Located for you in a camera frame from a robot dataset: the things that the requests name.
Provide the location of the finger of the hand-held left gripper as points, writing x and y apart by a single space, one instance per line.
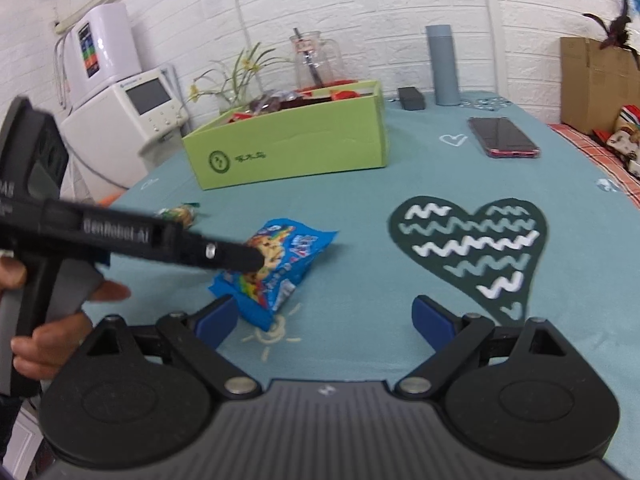
230 257

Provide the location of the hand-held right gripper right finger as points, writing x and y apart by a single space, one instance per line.
430 322

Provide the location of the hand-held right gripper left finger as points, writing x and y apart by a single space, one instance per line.
220 320

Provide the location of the blue snack packet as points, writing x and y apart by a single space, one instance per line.
300 255

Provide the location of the green cardboard box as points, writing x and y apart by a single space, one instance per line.
300 145

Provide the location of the dark red snack packet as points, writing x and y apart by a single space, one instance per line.
272 101

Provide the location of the person's left hand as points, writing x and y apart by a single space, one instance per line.
45 345

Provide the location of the small yellow green snack packet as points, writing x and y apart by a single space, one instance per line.
180 213

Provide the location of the white appliance with screen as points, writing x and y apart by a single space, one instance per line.
110 130

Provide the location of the teal tablecloth with heart print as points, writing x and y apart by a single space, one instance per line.
350 210

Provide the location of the yellow flower plant in vase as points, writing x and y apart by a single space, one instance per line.
235 80

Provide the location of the white water purifier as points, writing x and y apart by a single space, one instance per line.
105 50

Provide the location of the smartphone with red case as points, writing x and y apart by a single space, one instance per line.
502 135

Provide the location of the glass pitcher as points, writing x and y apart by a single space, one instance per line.
320 60

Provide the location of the black case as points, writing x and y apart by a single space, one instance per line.
411 98

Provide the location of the red checked cloth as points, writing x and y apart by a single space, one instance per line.
585 147

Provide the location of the grey thermos bottle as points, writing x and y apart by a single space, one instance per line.
443 65

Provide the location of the printed fabric bag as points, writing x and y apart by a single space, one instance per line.
625 135

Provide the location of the brown cardboard box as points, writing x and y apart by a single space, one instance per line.
590 85

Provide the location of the dark purple plant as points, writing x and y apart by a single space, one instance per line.
617 25

